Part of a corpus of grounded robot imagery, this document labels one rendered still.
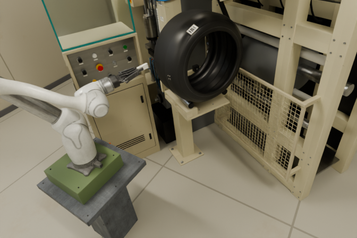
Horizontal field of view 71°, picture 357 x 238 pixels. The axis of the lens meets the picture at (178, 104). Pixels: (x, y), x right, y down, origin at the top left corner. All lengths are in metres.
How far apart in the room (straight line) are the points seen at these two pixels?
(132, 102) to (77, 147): 0.82
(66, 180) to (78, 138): 0.28
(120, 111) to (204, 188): 1.00
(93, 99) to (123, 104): 0.92
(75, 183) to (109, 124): 0.78
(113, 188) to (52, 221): 1.00
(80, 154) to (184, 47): 0.85
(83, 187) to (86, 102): 0.52
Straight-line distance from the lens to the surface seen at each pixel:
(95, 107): 1.26
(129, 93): 2.16
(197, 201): 2.27
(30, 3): 4.20
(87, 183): 1.59
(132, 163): 1.73
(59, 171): 1.74
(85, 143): 1.54
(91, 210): 1.61
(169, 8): 1.80
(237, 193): 2.32
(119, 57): 2.06
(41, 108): 1.64
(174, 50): 1.43
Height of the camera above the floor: 1.90
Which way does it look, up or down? 35 degrees down
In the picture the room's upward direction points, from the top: 7 degrees counter-clockwise
